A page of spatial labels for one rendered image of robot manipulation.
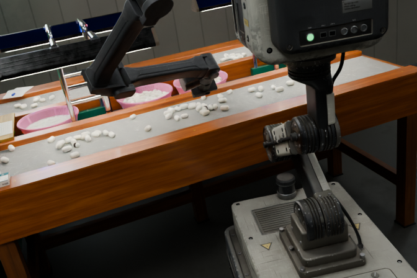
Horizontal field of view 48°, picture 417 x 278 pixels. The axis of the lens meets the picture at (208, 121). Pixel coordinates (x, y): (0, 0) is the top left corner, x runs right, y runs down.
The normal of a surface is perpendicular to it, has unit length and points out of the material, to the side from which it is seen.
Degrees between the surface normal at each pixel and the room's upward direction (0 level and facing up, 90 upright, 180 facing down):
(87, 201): 90
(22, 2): 90
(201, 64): 48
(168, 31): 90
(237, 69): 90
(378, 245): 0
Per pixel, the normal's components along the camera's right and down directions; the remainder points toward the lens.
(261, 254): -0.15, -0.91
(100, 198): 0.35, 0.32
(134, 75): 0.46, -0.50
